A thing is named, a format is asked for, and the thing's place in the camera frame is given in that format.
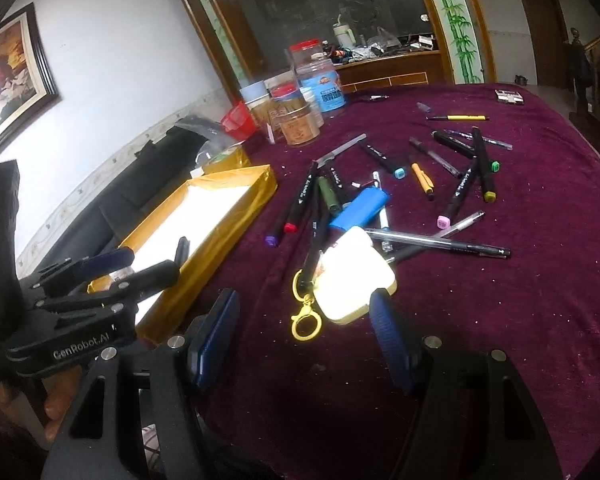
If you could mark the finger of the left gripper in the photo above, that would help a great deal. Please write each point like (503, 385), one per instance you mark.
(92, 264)
(136, 287)

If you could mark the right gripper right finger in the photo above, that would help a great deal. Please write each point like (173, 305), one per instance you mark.
(397, 342)

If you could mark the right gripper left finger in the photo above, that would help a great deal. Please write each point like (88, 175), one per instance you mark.
(210, 337)

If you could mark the blue rectangular battery pack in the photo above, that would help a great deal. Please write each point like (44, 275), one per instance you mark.
(361, 210)

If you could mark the orange black pen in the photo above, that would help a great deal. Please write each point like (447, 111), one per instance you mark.
(423, 180)

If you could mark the yellow tip black marker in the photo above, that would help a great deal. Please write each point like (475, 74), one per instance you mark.
(485, 166)

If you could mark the gold-edged white tray box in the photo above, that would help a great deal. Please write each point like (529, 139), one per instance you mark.
(213, 212)

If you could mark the purple tip black marker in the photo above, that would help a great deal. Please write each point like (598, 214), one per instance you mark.
(275, 233)

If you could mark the long black gel pen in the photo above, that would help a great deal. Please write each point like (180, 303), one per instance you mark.
(431, 242)

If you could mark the red tip black marker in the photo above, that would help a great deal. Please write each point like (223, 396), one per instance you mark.
(300, 202)

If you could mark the pink tip black marker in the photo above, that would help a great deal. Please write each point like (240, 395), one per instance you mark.
(456, 202)

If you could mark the olive green marker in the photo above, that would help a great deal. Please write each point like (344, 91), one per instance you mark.
(329, 196)

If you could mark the teal tip black marker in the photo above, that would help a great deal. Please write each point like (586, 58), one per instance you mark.
(384, 161)

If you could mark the red gift bag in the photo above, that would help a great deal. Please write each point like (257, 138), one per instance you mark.
(238, 122)

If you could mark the silver utility knife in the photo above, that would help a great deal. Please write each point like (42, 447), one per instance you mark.
(331, 155)

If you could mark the clear grey gel pen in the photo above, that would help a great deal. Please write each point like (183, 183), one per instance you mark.
(447, 166)

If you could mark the green tip black marker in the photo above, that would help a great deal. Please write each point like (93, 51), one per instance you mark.
(460, 147)

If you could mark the brown label round jar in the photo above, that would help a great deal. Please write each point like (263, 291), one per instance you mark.
(299, 126)

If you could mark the yellow black pen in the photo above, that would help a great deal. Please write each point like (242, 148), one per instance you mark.
(457, 118)

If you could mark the small clear blue cap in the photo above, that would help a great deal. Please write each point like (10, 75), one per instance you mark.
(423, 107)

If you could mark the blue label plastic jar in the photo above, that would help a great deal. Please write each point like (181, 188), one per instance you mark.
(321, 77)

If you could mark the small dark flat box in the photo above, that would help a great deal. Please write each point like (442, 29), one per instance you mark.
(509, 97)

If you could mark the red lid clear jar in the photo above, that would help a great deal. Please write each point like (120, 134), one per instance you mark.
(305, 52)

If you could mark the white green thermos cup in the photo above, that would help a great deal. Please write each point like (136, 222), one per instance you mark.
(344, 35)

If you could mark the wooden framed glass cabinet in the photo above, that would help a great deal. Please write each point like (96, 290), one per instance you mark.
(439, 40)

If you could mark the yellow keychain clasp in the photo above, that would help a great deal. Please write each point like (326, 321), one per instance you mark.
(307, 323)

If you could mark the framed wall painting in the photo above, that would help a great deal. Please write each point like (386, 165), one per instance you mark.
(27, 86)

